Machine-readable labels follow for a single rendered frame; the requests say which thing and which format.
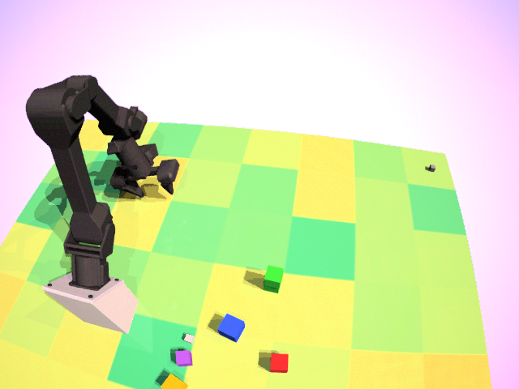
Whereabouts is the purple block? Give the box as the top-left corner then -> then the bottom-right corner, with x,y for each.
176,350 -> 192,367

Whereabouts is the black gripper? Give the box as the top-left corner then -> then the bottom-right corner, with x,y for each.
110,147 -> 180,198

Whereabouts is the yellow block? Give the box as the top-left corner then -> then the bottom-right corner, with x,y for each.
161,374 -> 188,389

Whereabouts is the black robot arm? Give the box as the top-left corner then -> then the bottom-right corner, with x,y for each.
25,75 -> 159,291

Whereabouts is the blue block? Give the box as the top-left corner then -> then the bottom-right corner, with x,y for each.
217,314 -> 245,343

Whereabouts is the green block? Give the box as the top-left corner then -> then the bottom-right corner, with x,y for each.
264,265 -> 283,289
264,285 -> 279,293

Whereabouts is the red block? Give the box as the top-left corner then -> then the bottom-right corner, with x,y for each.
270,353 -> 288,373

